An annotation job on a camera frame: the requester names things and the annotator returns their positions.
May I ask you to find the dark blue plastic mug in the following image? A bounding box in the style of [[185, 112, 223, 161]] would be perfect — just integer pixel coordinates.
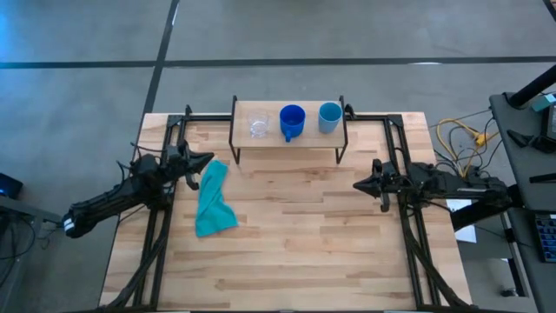
[[278, 103, 308, 143]]

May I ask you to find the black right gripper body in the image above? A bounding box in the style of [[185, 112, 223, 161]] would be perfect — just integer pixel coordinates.
[[371, 157, 413, 214]]

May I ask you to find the light blue handleless cup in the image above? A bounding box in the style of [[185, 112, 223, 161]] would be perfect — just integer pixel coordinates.
[[317, 101, 344, 136]]

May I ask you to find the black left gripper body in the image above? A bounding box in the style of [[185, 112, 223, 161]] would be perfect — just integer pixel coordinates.
[[162, 139, 201, 191]]

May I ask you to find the white paper sheet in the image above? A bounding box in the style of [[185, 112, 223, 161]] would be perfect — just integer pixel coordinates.
[[446, 198, 478, 244]]

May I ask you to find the black keyboard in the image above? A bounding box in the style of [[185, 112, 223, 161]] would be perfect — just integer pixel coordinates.
[[534, 211, 556, 263]]

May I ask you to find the dark grey side desk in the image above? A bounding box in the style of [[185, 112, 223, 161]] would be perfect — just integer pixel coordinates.
[[488, 90, 556, 313]]

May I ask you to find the clear glass mug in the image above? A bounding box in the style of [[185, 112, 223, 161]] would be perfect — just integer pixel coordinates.
[[247, 108, 272, 140]]

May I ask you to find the small teal box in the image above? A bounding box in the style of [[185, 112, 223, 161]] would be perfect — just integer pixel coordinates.
[[531, 92, 556, 114]]

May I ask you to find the yellow cable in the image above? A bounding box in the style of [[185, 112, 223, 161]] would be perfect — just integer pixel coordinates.
[[434, 117, 501, 178]]

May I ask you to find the black metal table frame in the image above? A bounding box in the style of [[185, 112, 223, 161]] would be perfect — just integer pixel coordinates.
[[103, 103, 473, 312]]

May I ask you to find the teal microfibre cloth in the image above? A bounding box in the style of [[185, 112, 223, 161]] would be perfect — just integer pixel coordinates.
[[194, 159, 241, 239]]

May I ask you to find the black device with blue light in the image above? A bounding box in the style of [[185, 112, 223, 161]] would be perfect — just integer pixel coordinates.
[[0, 172, 24, 201]]

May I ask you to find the black diagonal pole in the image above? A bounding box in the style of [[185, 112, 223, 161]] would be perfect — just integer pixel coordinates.
[[506, 63, 556, 110]]

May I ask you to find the wooden shelf with black frame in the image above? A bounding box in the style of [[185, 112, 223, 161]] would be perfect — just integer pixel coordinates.
[[228, 94, 350, 166]]

